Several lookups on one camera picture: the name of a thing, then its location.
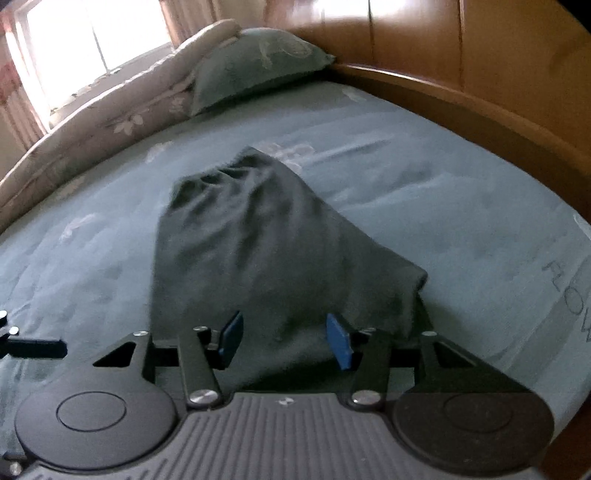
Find dark green trousers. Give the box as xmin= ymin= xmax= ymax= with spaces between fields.
xmin=150 ymin=149 xmax=427 ymax=393

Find green floral bed sheet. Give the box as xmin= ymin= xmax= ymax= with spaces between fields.
xmin=1 ymin=83 xmax=590 ymax=429

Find pink window curtain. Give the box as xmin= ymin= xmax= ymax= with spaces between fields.
xmin=1 ymin=9 xmax=46 ymax=152

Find folded pink floral quilt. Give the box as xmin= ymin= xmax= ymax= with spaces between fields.
xmin=1 ymin=19 xmax=242 ymax=230

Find wooden headboard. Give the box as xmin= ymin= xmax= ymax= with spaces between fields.
xmin=263 ymin=1 xmax=590 ymax=216

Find green patterned pillow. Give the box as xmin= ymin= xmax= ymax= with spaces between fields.
xmin=190 ymin=28 xmax=335 ymax=116

